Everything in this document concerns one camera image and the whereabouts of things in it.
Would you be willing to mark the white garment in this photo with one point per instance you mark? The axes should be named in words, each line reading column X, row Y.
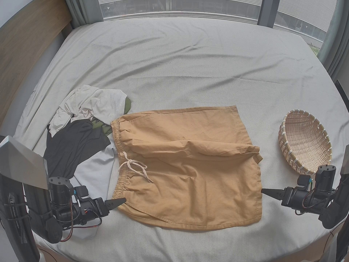
column 92, row 102

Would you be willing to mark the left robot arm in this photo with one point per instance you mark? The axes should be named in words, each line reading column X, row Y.
column 24, row 162

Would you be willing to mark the grey-green curtain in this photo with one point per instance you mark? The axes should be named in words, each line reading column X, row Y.
column 336, row 31
column 79, row 4

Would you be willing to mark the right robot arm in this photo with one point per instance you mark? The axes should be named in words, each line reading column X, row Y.
column 325, row 179

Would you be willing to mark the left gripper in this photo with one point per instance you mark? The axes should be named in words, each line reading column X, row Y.
column 95, row 207

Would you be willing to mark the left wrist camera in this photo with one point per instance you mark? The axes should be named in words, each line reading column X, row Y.
column 81, row 191

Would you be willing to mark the tan shorts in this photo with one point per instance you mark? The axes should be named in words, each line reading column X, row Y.
column 190, row 173

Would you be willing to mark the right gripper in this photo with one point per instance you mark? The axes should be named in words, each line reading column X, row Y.
column 294, row 198

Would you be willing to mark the pale grey garment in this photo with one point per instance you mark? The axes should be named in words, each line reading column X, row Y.
column 95, row 162

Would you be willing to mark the round woven basket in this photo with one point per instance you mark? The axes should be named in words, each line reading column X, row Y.
column 305, row 143

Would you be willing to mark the bed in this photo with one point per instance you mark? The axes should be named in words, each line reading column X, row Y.
column 174, row 64

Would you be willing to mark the green garment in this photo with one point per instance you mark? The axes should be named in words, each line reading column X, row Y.
column 105, row 128

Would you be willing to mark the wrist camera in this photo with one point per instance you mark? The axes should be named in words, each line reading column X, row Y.
column 303, row 179
column 81, row 191

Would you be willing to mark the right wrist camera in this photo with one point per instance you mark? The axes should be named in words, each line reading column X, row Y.
column 303, row 179

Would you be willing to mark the black garment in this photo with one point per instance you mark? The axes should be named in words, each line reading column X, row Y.
column 73, row 146

